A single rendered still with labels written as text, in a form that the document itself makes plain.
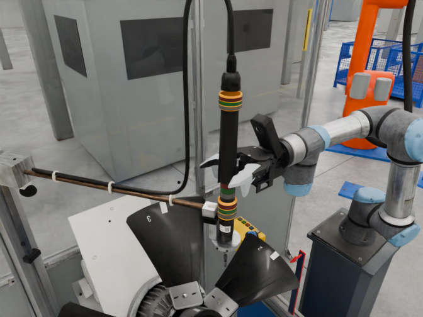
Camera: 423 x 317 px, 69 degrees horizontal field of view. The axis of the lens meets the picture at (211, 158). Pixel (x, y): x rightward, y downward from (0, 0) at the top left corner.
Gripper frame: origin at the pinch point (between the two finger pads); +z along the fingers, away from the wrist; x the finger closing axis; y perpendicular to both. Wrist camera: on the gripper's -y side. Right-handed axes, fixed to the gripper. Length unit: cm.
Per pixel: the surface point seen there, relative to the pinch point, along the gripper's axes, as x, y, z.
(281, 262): 0, 44, -27
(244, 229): 29, 58, -39
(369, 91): 142, 83, -366
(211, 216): 1.6, 12.7, 0.1
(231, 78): -1.4, -19.0, -1.9
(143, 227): 21.5, 25.2, 8.5
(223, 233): -0.8, 16.6, -1.4
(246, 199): 70, 85, -81
